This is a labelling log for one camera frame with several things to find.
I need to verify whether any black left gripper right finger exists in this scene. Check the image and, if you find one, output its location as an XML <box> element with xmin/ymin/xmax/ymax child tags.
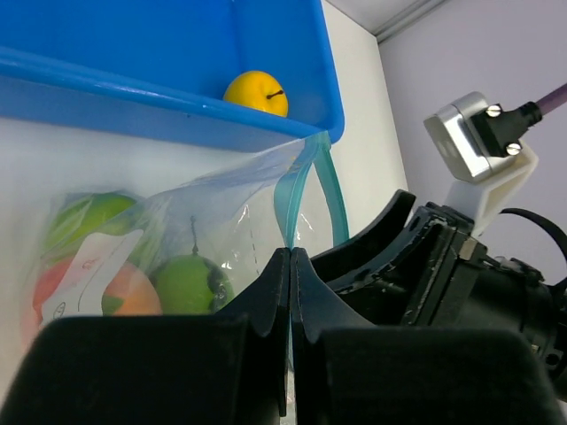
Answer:
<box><xmin>290</xmin><ymin>248</ymin><xmax>565</xmax><ymax>424</ymax></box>

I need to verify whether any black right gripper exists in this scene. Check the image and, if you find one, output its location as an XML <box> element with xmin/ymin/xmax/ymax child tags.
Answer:
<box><xmin>311</xmin><ymin>189</ymin><xmax>566</xmax><ymax>394</ymax></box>

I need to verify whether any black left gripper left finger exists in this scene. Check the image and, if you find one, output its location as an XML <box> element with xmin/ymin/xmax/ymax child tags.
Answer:
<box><xmin>1</xmin><ymin>249</ymin><xmax>291</xmax><ymax>424</ymax></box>

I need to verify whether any orange fake peach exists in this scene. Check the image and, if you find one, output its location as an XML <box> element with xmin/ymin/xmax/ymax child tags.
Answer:
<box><xmin>32</xmin><ymin>257</ymin><xmax>162</xmax><ymax>322</ymax></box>

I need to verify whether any clear zip top bag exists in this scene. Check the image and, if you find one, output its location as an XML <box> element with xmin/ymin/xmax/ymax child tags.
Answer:
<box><xmin>19</xmin><ymin>131</ymin><xmax>351</xmax><ymax>417</ymax></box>

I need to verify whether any green fake watermelon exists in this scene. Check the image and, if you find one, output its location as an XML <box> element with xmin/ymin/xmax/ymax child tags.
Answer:
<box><xmin>40</xmin><ymin>192</ymin><xmax>163</xmax><ymax>265</ymax></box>

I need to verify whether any yellow fake lemon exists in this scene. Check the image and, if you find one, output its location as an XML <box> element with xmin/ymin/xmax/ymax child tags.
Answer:
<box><xmin>223</xmin><ymin>71</ymin><xmax>289</xmax><ymax>118</ymax></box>

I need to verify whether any blue plastic bin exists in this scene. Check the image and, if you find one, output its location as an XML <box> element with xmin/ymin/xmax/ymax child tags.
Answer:
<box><xmin>1</xmin><ymin>1</ymin><xmax>345</xmax><ymax>152</ymax></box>

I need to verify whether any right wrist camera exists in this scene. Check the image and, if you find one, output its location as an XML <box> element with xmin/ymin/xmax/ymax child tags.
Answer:
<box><xmin>423</xmin><ymin>91</ymin><xmax>542</xmax><ymax>237</ymax></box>

